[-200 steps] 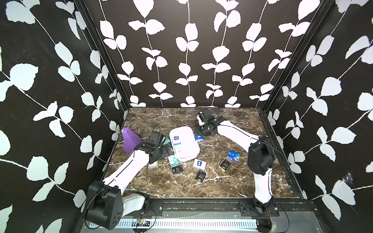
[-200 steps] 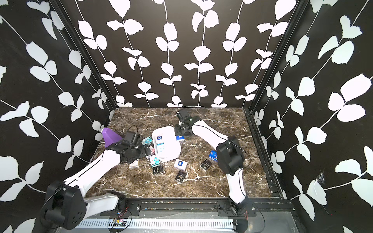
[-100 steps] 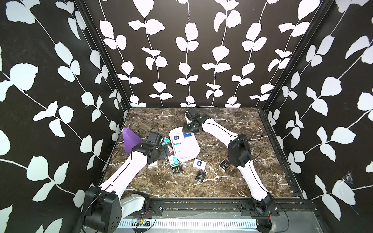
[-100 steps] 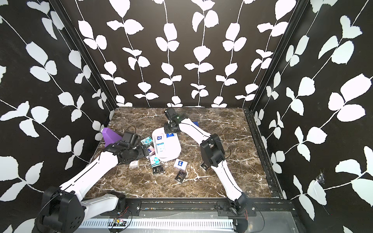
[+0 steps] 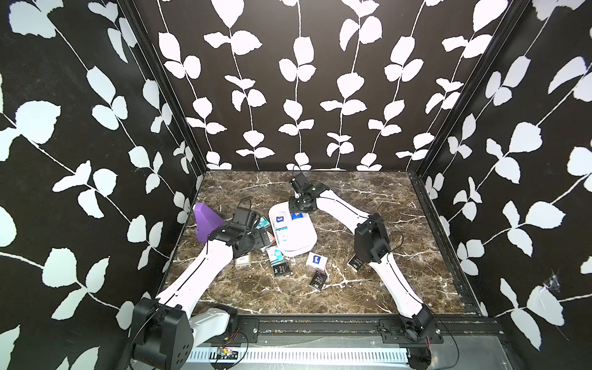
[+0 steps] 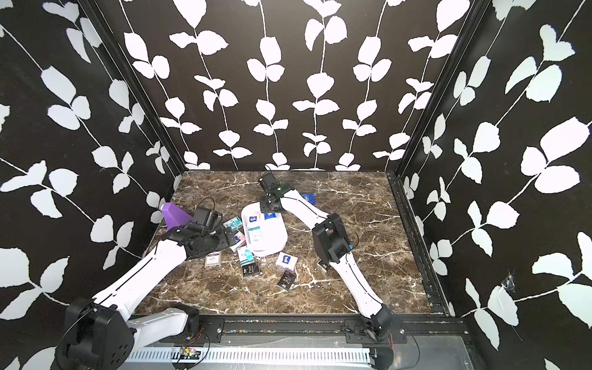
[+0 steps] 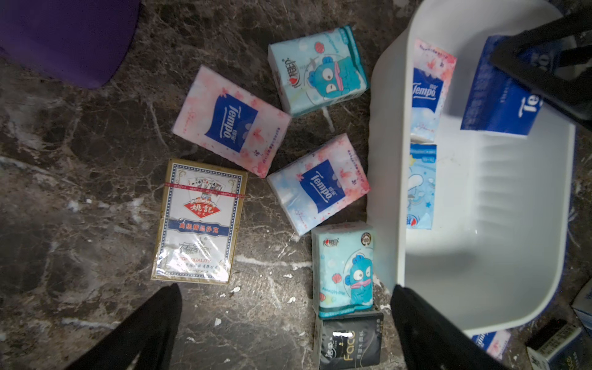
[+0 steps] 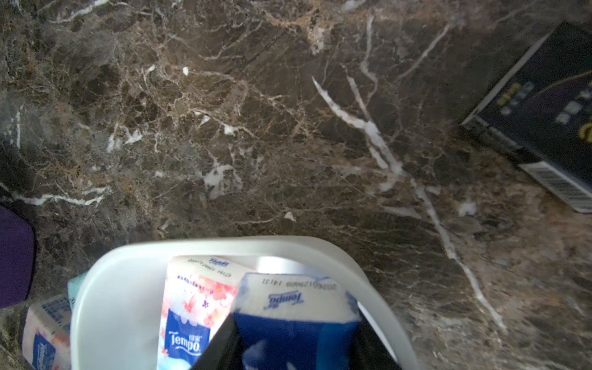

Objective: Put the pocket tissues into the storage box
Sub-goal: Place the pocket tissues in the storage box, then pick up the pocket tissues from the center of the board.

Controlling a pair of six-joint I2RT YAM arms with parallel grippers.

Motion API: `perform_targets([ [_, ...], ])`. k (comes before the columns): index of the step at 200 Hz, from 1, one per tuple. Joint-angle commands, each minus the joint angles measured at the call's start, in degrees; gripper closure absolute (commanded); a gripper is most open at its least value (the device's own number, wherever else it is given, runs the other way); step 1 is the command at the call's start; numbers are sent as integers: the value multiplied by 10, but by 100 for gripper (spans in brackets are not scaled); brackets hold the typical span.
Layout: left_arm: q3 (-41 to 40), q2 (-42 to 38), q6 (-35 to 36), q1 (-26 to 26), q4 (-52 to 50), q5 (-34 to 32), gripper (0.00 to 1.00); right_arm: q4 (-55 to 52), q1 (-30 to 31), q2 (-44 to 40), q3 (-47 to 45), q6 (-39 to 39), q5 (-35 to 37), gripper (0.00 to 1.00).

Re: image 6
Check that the teal bear tissue pack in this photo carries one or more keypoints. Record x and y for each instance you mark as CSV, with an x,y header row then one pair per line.
x,y
245,255
235,224

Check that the dark blue Tempo tissue pack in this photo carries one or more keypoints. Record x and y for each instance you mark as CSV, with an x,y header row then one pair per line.
x,y
310,198

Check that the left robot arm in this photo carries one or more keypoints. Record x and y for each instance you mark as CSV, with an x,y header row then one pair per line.
x,y
101,332

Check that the black tissue pack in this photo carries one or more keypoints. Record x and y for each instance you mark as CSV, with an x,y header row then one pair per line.
x,y
324,266
287,279
251,270

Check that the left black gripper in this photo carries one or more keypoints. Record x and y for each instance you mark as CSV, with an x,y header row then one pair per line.
x,y
223,240

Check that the light blue cartoon tissue pack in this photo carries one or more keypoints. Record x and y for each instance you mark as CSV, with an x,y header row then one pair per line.
x,y
255,235

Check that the pink floral Tempo tissue pack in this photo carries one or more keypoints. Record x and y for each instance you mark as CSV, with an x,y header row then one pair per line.
x,y
254,219

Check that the purple plastic object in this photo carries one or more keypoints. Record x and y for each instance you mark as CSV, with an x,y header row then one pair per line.
x,y
174,216

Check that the white Tempo tissue pack front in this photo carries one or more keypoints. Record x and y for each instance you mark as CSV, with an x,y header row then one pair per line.
x,y
286,261

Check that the white red tissue pack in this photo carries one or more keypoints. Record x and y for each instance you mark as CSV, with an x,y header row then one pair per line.
x,y
212,259

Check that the pink Tempo tissue pack left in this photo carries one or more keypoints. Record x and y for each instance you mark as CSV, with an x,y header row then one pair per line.
x,y
239,241

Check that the teal bear tissue pack back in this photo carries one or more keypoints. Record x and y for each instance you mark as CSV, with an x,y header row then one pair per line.
x,y
235,224

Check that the white perforated cable duct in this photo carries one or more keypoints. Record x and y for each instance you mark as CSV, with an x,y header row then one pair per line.
x,y
254,356

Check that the black mounting rail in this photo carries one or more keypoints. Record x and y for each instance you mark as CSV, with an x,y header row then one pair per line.
x,y
351,327

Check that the white plastic storage box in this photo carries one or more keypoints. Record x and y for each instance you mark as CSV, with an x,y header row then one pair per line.
x,y
275,235

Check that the black tissue pack right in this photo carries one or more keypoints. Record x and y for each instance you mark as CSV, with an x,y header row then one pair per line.
x,y
324,266

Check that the black tissue pack middle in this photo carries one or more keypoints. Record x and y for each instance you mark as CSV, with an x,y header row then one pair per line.
x,y
251,270

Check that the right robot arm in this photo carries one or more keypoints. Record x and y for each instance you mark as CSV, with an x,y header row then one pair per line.
x,y
334,248

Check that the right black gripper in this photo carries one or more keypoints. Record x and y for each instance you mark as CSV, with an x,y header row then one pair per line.
x,y
263,206

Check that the teal bear tissue pack front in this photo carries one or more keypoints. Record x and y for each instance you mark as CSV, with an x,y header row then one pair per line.
x,y
245,255

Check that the black tissue pack front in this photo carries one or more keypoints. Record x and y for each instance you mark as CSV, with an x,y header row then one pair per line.
x,y
287,279

